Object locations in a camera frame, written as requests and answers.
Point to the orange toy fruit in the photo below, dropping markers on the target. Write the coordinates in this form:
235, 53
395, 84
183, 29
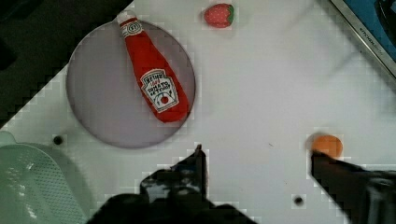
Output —
329, 145

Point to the red plush strawberry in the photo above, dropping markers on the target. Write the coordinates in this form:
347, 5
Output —
219, 15

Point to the silver toaster oven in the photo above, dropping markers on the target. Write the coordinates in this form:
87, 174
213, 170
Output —
374, 23

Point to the pale green plastic strainer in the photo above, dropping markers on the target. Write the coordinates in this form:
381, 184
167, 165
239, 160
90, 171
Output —
33, 187

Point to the grey round plate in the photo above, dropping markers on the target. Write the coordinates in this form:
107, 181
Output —
105, 97

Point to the red plush ketchup bottle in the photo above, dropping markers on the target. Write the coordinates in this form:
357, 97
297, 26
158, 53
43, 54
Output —
156, 79

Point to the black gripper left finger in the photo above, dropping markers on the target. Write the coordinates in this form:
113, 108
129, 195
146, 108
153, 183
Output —
188, 175

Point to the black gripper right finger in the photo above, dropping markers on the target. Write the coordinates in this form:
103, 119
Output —
366, 197

